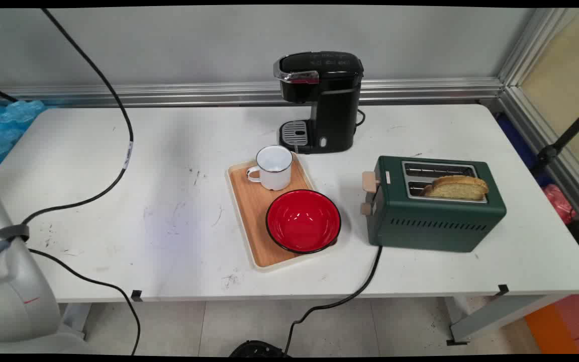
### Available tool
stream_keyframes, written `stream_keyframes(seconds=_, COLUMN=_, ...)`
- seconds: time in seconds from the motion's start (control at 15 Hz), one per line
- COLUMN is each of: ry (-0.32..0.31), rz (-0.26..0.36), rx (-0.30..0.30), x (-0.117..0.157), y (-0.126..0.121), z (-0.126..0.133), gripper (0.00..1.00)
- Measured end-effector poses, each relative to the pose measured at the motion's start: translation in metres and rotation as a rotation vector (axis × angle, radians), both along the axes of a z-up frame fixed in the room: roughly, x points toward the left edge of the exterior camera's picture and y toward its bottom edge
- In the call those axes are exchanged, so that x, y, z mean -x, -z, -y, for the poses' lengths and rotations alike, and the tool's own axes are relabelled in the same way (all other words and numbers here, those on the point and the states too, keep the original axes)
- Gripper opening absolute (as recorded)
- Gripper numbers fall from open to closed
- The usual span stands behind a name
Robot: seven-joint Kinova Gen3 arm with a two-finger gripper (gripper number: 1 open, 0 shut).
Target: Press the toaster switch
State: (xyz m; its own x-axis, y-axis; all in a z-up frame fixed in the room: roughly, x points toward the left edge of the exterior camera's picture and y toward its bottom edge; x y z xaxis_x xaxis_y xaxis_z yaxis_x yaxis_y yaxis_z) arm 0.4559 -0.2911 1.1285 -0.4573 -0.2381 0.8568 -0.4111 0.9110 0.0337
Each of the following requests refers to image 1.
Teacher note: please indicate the red bowl black rim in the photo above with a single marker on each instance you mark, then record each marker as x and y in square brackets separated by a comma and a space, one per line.
[303, 221]

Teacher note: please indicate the slice of toasted bread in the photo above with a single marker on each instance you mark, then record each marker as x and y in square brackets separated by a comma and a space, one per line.
[456, 187]

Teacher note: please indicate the black round floor object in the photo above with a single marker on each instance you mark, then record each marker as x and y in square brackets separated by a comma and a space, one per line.
[258, 349]

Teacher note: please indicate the black coffee machine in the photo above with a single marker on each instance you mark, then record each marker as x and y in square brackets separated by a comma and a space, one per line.
[325, 100]

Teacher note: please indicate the green two-slot toaster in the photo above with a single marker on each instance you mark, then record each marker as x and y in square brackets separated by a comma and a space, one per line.
[432, 218]

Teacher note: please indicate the black tripod stand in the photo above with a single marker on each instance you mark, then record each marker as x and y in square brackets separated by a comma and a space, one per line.
[566, 138]

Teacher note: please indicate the pink plastic bag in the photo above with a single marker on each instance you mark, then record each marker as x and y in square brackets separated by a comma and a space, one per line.
[561, 201]

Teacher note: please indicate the blue plastic water bottle pack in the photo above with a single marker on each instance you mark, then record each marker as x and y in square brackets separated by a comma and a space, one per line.
[3, 128]

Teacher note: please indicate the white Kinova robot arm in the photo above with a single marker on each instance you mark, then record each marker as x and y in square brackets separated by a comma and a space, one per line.
[15, 296]

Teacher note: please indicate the wooden tray cream rim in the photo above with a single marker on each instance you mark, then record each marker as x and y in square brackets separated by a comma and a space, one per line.
[254, 211]

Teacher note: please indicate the orange box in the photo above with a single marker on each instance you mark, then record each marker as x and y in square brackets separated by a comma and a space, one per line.
[561, 327]

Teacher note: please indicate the white enamel mug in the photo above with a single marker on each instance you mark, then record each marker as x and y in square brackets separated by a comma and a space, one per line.
[274, 168]

